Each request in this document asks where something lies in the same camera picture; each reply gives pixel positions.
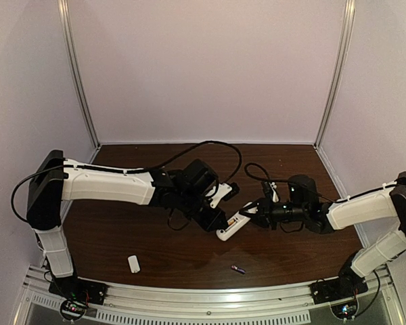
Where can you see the white slotted cable duct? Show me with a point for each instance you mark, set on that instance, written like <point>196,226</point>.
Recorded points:
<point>43,309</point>

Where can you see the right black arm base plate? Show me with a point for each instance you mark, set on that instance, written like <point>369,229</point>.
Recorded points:
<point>323,291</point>

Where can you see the aluminium frame post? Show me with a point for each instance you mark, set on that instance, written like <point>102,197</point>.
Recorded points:
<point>64,12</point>
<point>346,32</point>

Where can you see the left aluminium frame post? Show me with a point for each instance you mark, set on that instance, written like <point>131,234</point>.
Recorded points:
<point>64,12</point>

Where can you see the purple AA battery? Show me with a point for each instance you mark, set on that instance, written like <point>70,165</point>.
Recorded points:
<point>238,269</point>

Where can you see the right controller board with LEDs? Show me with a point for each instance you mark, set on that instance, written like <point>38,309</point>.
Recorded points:
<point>345,310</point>

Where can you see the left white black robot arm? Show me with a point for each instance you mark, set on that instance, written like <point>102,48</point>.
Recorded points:
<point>195,191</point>

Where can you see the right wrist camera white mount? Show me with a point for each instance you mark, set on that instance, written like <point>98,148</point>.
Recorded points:
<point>270,191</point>

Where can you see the curved aluminium front rail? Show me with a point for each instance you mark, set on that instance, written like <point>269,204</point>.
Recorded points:
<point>246,302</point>

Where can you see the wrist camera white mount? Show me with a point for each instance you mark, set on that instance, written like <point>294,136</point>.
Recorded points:
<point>222,191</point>
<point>270,191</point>

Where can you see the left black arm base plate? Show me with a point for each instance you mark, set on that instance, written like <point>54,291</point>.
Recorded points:
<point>76,289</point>

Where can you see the white battery cover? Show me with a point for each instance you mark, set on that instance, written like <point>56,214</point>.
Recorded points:
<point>134,264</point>

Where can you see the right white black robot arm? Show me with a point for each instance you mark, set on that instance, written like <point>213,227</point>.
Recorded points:
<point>304,207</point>

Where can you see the left controller board with LEDs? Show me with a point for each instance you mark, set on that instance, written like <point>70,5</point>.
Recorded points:
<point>72,310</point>

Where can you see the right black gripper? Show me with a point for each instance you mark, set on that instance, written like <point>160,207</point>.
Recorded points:
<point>262,210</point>

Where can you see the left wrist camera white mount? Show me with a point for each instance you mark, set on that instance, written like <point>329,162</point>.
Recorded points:
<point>222,191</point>

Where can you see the right aluminium frame post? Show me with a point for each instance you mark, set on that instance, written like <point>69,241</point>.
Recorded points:
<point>346,32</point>

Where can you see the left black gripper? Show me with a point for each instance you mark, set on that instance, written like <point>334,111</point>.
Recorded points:
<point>211,218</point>

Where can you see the controller board with leds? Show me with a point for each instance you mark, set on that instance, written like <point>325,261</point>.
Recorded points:
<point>345,310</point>
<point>72,310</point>

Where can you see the white remote control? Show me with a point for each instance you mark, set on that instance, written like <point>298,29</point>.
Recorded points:
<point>240,221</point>

